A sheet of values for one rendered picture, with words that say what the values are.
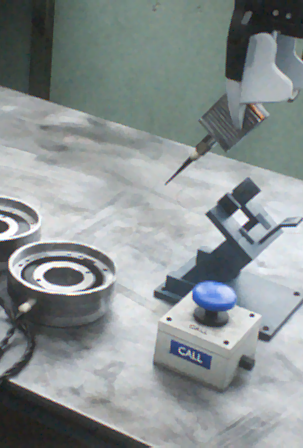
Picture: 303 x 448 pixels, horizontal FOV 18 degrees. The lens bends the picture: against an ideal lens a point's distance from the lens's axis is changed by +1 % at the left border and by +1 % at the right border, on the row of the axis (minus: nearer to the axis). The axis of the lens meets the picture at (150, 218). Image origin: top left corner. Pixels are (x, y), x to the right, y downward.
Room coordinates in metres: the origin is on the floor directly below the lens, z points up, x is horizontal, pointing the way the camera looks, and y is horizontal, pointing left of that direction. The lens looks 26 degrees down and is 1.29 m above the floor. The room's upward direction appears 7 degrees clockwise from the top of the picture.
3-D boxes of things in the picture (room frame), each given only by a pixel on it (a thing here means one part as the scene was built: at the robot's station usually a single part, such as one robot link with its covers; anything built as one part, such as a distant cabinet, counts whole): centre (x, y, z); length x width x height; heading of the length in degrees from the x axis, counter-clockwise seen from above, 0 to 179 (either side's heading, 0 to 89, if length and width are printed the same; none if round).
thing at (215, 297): (0.72, -0.07, 0.85); 0.04 x 0.04 x 0.05
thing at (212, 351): (0.72, -0.07, 0.82); 0.08 x 0.07 x 0.05; 64
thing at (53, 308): (0.79, 0.08, 0.82); 0.10 x 0.10 x 0.04
